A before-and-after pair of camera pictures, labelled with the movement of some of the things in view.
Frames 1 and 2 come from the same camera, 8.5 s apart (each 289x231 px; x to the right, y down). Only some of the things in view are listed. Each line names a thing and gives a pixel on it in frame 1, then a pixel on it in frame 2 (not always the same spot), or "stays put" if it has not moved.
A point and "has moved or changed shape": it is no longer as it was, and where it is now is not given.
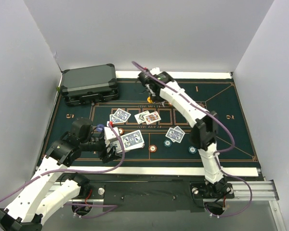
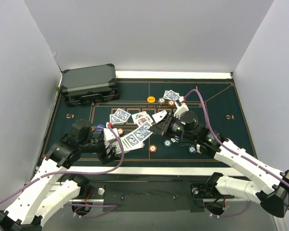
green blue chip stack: (167, 143) stays put
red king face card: (151, 117) to (146, 118)
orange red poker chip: (121, 131) stays put
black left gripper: (108, 154) stays put
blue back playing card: (115, 120) stays put
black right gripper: (153, 91) to (167, 125)
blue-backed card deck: (132, 140) has moved or changed shape
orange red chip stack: (152, 148) stays put
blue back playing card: (122, 114) stays put
